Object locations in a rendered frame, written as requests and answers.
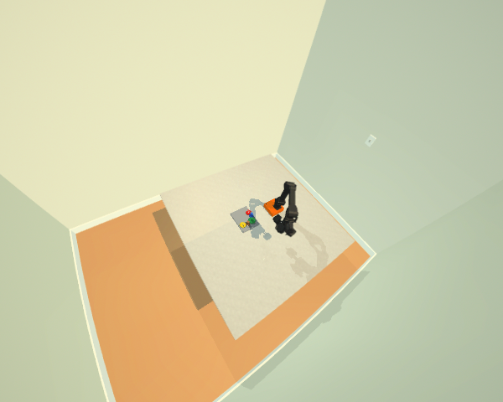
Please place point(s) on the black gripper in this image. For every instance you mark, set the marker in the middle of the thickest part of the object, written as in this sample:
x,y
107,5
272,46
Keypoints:
x,y
277,220

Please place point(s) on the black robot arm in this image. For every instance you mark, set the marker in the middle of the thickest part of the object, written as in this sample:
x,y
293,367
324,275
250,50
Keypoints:
x,y
292,210

